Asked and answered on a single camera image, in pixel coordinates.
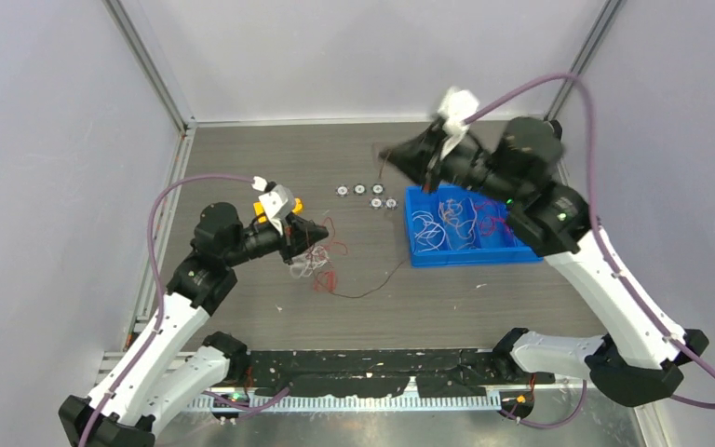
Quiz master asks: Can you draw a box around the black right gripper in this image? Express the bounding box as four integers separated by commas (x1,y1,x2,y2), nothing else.
378,121,523,207

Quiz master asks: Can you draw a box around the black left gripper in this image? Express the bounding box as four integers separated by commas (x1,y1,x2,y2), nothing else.
224,210,328,266

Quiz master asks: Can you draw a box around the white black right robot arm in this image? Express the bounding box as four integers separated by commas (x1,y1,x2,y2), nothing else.
378,116,708,407

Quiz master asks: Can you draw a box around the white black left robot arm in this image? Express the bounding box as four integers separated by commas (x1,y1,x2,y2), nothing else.
59,202,329,446

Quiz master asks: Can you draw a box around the yellow plastic tool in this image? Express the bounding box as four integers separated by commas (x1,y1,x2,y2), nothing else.
253,198,304,223

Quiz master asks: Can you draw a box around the blue plastic divided tray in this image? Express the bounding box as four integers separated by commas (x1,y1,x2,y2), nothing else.
404,185,541,267

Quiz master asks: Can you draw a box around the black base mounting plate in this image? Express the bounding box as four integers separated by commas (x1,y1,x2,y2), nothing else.
217,348,555,398

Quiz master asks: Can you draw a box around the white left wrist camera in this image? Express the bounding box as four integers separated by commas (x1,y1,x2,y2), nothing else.
251,176,296,234

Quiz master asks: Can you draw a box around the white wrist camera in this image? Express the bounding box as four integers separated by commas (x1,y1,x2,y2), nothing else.
251,176,296,234
437,87,480,159

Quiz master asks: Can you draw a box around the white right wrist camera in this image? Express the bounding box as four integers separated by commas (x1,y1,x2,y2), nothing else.
437,87,480,159

